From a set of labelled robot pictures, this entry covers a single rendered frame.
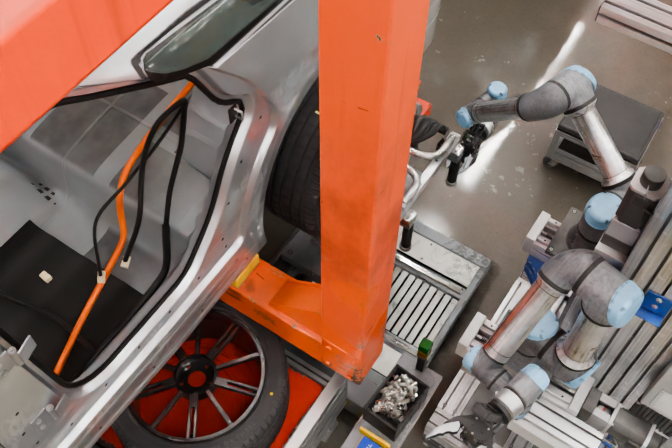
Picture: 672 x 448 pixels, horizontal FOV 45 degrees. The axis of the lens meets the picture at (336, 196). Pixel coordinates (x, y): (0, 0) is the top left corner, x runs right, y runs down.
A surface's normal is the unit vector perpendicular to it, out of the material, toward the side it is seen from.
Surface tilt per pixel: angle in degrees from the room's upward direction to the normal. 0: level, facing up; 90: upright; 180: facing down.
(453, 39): 0
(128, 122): 6
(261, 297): 0
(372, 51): 90
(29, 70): 90
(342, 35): 90
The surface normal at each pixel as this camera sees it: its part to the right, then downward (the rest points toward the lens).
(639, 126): 0.01, -0.57
